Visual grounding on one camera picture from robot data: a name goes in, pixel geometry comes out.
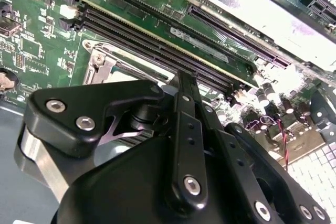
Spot silver CPU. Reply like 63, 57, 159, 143
111, 66, 171, 84

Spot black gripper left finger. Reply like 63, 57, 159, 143
14, 70, 212, 213

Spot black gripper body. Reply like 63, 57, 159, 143
51, 136, 263, 224

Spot metal socket cover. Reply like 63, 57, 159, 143
89, 40, 182, 83

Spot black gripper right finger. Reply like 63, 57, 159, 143
195, 74, 332, 224

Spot thin wire locking lever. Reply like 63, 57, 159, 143
104, 44, 184, 78

